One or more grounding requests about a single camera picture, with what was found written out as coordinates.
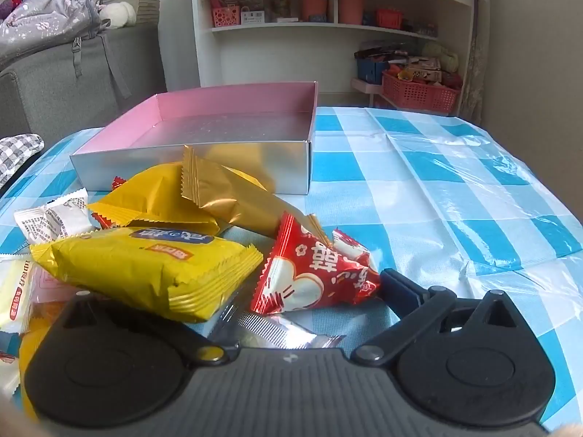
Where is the white plush toy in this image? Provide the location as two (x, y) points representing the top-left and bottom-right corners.
(98, 1), (137, 28)

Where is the pink translucent snack packet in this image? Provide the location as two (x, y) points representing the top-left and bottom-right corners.
(27, 266), (76, 306)

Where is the white bookshelf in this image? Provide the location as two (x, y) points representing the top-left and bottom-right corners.
(190, 0), (488, 114)

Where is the pale green plush toy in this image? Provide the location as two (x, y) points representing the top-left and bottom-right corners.
(421, 41), (461, 72)

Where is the silver lilac backpack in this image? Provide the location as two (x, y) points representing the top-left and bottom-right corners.
(0, 0), (130, 98)

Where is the grey sofa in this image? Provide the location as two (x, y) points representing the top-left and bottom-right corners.
(0, 23), (169, 146)

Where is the small pink perforated basket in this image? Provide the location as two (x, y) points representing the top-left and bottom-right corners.
(210, 4), (241, 28)

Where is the large pink storage basket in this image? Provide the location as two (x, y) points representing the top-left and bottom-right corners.
(382, 70), (462, 115)

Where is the white yellow snack packet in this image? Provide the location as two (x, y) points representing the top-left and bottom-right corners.
(0, 255), (35, 333)

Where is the pink white low rack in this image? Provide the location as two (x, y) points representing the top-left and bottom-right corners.
(351, 77), (388, 106)

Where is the silver pink cardboard box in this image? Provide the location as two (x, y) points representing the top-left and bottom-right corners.
(69, 81), (318, 196)

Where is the small red basket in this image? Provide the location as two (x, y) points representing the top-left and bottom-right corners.
(376, 8), (404, 29)

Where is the grey checked pillow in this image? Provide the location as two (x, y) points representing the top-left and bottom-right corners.
(0, 132), (45, 187)

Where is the pink bin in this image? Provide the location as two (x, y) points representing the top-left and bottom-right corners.
(338, 0), (365, 25)

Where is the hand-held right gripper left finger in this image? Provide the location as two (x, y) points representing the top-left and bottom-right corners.
(59, 289), (228, 367)

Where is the colourful toy box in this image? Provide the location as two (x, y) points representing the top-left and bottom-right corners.
(398, 57), (442, 83)

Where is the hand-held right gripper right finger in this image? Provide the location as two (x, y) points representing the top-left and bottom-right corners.
(351, 268), (524, 367)

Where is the yellow snack packet blue label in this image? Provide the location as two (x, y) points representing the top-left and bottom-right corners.
(30, 225), (264, 324)

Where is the plain yellow snack packet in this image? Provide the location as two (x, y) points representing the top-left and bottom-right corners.
(86, 162), (267, 237)

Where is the blue white checked tablecloth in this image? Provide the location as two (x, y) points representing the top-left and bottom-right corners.
(0, 106), (583, 437)

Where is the red candy packet white heart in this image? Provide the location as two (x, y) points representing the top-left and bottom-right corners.
(252, 212), (382, 316)

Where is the blue storage box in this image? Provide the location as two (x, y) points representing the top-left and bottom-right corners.
(355, 57), (390, 85)

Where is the long gold snack packet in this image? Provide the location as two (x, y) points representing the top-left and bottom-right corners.
(181, 145), (329, 249)

